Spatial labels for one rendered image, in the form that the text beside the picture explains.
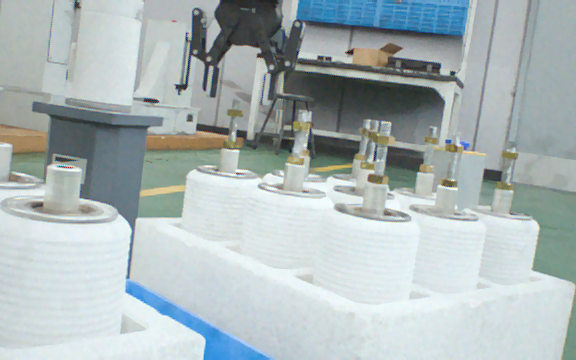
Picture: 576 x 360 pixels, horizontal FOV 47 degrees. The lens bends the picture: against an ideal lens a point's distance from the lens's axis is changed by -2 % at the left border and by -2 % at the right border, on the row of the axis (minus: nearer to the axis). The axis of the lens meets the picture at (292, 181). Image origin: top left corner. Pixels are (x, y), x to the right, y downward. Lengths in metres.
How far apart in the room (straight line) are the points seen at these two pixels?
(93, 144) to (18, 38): 2.46
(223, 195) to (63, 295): 0.38
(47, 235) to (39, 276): 0.03
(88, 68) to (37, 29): 2.35
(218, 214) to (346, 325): 0.26
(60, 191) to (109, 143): 0.55
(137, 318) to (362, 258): 0.22
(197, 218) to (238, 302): 0.15
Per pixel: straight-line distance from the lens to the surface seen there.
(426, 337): 0.63
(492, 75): 5.83
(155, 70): 4.40
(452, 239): 0.70
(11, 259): 0.43
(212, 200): 0.78
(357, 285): 0.61
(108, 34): 1.02
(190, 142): 4.33
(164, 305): 0.73
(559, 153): 5.80
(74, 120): 1.01
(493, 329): 0.73
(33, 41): 3.38
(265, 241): 0.69
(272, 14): 0.81
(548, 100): 5.80
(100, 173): 1.00
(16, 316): 0.44
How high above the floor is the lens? 0.34
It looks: 6 degrees down
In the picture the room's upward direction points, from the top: 8 degrees clockwise
